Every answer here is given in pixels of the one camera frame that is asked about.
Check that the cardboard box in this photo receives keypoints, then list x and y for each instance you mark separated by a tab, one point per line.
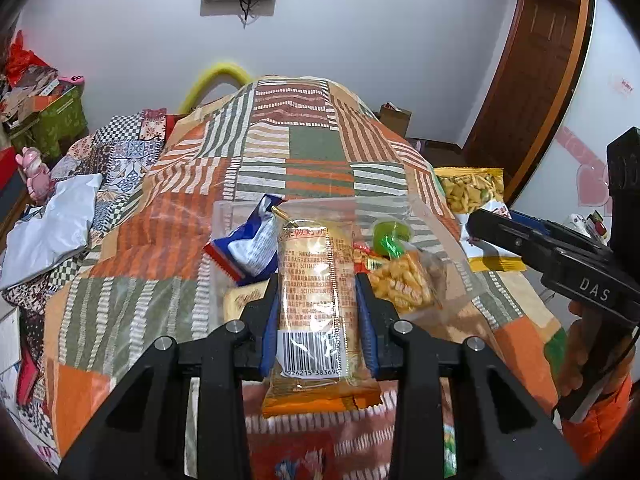
397	120

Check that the blue white snack packet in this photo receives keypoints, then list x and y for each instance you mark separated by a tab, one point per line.
250	247

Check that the pink plush toy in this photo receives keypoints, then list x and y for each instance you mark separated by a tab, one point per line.
37	175

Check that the pink heart sticker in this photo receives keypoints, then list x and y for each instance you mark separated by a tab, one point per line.
590	175

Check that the grey plastic bag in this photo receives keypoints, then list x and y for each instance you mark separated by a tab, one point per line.
55	225

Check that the red plastic bag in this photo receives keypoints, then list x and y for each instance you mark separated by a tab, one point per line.
20	60

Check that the yellow bag of pea snacks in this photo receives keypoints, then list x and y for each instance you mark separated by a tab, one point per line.
470	192

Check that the pale yellow biscuit packet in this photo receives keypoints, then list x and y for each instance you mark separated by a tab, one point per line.
240	300

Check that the brown wooden door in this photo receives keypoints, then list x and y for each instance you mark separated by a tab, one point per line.
530	85

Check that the red candy wrapper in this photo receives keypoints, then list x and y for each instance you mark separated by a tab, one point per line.
362	259

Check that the yellow hoop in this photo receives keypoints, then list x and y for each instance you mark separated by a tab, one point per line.
210	77

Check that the peach cartoon printed blanket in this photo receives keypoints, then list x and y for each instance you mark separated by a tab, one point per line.
525	305

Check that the clear plastic container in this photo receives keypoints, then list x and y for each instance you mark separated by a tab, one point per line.
320	210

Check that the person's right hand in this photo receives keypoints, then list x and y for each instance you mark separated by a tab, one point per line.
572	355

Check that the red flat box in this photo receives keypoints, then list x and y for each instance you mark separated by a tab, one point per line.
5	165

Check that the green patterned box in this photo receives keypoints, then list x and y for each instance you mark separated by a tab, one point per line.
60	120

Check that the checkered patchwork quilt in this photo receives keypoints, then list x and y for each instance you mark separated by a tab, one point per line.
125	155

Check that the orange barcode snack packet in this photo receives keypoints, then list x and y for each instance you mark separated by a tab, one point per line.
315	285

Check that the clear packet of orange snacks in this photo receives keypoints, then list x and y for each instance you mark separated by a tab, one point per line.
400	285

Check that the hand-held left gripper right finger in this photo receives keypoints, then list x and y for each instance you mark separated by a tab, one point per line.
365	332

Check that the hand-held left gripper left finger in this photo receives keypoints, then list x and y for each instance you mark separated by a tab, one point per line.
270	332

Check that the striped patchwork blanket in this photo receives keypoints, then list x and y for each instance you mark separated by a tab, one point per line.
310	145

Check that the green jelly cup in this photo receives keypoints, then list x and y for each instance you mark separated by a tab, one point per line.
387	232

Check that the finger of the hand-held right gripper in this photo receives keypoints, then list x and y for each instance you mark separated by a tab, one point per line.
565	232
500	232

